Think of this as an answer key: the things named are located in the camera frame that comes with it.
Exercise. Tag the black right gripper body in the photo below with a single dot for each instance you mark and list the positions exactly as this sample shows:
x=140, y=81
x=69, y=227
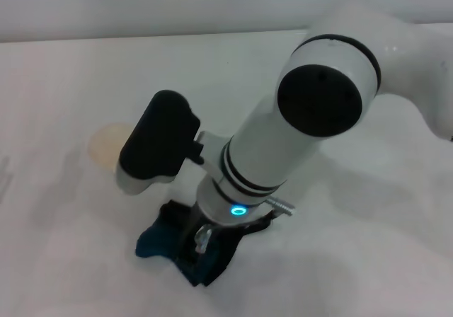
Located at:
x=226, y=242

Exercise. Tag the blue rag with black trim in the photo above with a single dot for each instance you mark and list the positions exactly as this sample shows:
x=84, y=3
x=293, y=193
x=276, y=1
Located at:
x=159, y=235

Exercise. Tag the white paper cup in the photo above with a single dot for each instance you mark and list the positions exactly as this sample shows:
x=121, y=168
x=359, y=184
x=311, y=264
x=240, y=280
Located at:
x=106, y=147

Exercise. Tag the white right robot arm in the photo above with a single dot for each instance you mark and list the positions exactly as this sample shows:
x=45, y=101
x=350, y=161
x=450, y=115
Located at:
x=269, y=147

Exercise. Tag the silver threaded bolt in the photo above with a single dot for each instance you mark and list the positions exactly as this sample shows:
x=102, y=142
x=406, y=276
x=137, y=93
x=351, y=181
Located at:
x=281, y=208

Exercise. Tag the black and white wrist camera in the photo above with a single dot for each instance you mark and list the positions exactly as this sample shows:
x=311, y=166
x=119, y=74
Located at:
x=155, y=133

